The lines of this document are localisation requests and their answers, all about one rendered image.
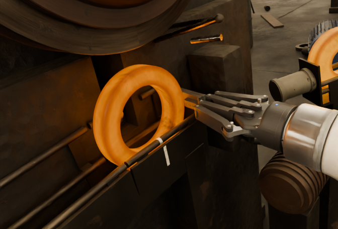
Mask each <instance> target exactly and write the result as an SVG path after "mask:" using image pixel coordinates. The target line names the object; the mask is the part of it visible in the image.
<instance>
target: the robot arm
mask: <svg viewBox="0 0 338 229"><path fill-rule="evenodd" d="M181 90H182V93H183V98H184V106H186V107H188V108H191V109H194V110H195V118H196V119H197V120H199V121H201V122H202V123H204V124H206V125H207V126H209V127H210V128H212V129H214V130H215V131H217V132H219V133H220V134H222V135H223V136H224V138H225V139H226V140H227V141H233V137H234V136H236V135H240V134H242V135H243V136H246V137H255V138H256V139H257V140H258V141H259V142H260V143H261V145H263V146H265V147H268V148H271V149H273V150H276V151H279V152H282V153H283V154H284V156H285V158H286V159H288V160H290V161H292V162H295V163H298V164H301V165H303V166H306V167H309V168H311V169H314V170H315V171H317V172H322V173H324V174H326V175H329V176H331V177H332V178H334V179H336V180H337V181H338V110H331V109H327V108H322V107H318V106H314V105H310V104H301V105H300V106H295V105H291V104H287V103H283V102H279V101H275V102H272V103H271V104H268V100H269V97H268V96H266V95H259V96H254V95H246V94H239V93H231V92H223V91H215V94H214V95H213V94H207V95H205V94H201V93H198V92H194V91H191V90H187V89H184V88H181ZM221 96H222V97H221Z"/></svg>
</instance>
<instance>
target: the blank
mask: <svg viewBox="0 0 338 229"><path fill-rule="evenodd" d="M337 52H338V27H335V28H332V29H330V30H328V31H326V32H325V33H323V34H322V35H321V36H320V37H319V38H318V39H317V40H316V42H315V43H314V45H313V46H312V48H311V50H310V53H309V56H308V61H310V62H312V63H315V64H317V65H320V75H321V82H322V81H325V80H327V79H330V78H333V77H336V76H338V70H335V71H333V69H332V60H333V58H334V56H335V55H336V53H337ZM327 87H328V85H327V86H324V87H321V88H323V89H325V88H327Z"/></svg>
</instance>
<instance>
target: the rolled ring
mask: <svg viewBox="0 0 338 229"><path fill-rule="evenodd" d="M147 85H150V86H152V87H153V88H155V90H156V91H157V93H158V94H159V97H160V100H161V105H162V114H161V120H160V124H159V126H158V129H157V131H156V133H155V134H154V136H153V137H152V138H151V139H150V140H149V141H148V142H147V143H146V144H144V145H143V146H141V147H138V148H128V147H127V145H126V144H125V143H124V141H123V139H122V135H121V130H120V121H121V115H122V111H123V109H124V106H125V104H126V102H127V101H128V99H129V98H130V96H131V95H132V94H133V93H134V92H135V91H136V90H138V89H139V88H141V87H143V86H147ZM184 110H185V108H184V98H183V93H182V90H181V88H180V85H179V83H178V82H177V80H176V79H175V78H174V76H173V75H172V74H171V73H169V72H168V71H167V70H165V69H163V68H161V67H158V66H153V65H146V64H136V65H132V66H129V67H126V68H124V69H123V70H121V71H119V72H118V73H116V74H115V75H114V76H113V77H112V78H111V79H110V80H109V81H108V82H107V83H106V85H105V86H104V88H103V89H102V91H101V93H100V95H99V97H98V100H97V102H96V106H95V110H94V116H93V131H94V137H95V140H96V143H97V146H98V148H99V150H100V151H101V153H102V154H103V155H104V157H105V158H106V159H108V160H109V161H110V162H112V163H114V164H116V165H118V166H120V165H121V164H122V163H124V162H125V161H126V160H128V159H129V158H130V157H132V156H133V155H135V154H136V153H138V152H139V151H140V150H142V149H143V148H145V147H146V146H148V145H149V144H150V143H152V142H153V141H155V140H156V139H157V138H159V137H160V136H162V135H163V134H165V133H166V132H167V131H169V130H170V129H172V128H173V127H175V126H176V125H177V124H179V123H180V122H182V121H183V120H184Z"/></svg>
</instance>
